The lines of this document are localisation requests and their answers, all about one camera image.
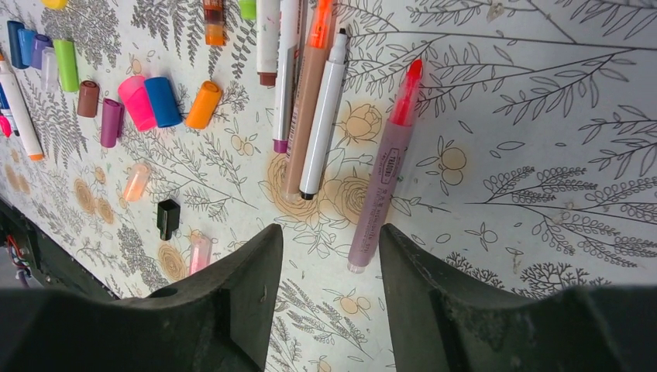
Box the yellow big blind chip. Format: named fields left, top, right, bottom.
left=42, top=0, right=68, bottom=10

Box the brown cap white pen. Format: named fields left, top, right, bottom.
left=256, top=0, right=280, bottom=87

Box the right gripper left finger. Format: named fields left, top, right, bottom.
left=1, top=224, right=284, bottom=371

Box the orange red pen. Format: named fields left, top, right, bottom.
left=202, top=0, right=225, bottom=47

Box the clear pink pen cap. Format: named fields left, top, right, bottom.
left=189, top=235, right=212, bottom=275

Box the pink pen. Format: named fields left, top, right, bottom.
left=347, top=59, right=423, bottom=274

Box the pink highlighter cap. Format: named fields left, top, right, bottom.
left=117, top=75, right=157, bottom=132

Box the blue whiteboard marker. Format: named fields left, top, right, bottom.
left=1, top=88, right=20, bottom=136

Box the black pink highlighter marker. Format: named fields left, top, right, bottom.
left=0, top=115, right=13, bottom=138

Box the dark blue pen cap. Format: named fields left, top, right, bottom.
left=7, top=20, right=28, bottom=70

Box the blue marker cap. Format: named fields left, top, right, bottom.
left=144, top=77, right=183, bottom=128

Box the orange tip white pen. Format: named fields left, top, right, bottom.
left=1, top=55, right=45, bottom=161

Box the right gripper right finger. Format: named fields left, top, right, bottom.
left=379, top=224, right=656, bottom=371

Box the purple pen cap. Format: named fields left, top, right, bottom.
left=31, top=33, right=53, bottom=70

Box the floral table mat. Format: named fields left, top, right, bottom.
left=1, top=1, right=656, bottom=371

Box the blue thin pen cap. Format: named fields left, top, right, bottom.
left=18, top=28, right=36, bottom=67

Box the light orange pen cap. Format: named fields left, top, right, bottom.
left=123, top=163, right=151, bottom=202

